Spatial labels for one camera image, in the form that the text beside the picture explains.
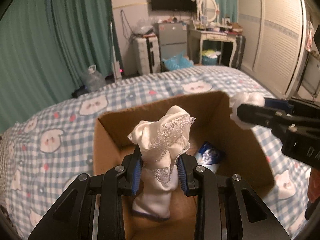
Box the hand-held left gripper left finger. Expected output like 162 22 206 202
27 146 143 240

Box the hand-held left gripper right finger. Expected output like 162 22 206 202
177 154 291 240

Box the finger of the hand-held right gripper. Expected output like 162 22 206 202
264 97 294 113
236 102 288 131

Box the cream lace-trimmed cloth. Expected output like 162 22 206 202
128 106 196 222

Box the cardboard box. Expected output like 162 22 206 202
93 91 276 240

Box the person's right forearm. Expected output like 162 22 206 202
305 167 320 221

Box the blue and white patterned cloth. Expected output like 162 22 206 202
194 141 226 174

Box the dark suitcase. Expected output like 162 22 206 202
235 35 246 70

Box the cream louvred wardrobe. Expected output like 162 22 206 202
236 0 308 97

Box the teal laundry basket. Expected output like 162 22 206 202
201 50 222 66

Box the blue checked cat-print blanket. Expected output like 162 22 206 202
0 66 320 240

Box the cream dressing table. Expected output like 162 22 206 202
188 21 244 67

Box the blue plastic bag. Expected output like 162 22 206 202
162 53 195 71

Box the black floor item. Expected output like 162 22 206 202
72 86 88 98

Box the clear water jug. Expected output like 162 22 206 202
81 65 106 91

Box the small grey fridge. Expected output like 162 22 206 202
154 22 188 72

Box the white oval vanity mirror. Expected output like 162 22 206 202
198 0 218 23

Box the white suitcase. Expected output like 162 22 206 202
133 36 161 75

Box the white standing pole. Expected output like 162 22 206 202
109 12 123 81

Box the clear plastic bag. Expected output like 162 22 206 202
134 17 156 35

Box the wide teal curtain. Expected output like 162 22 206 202
0 0 123 133

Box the black wall cable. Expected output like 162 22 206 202
120 9 133 41

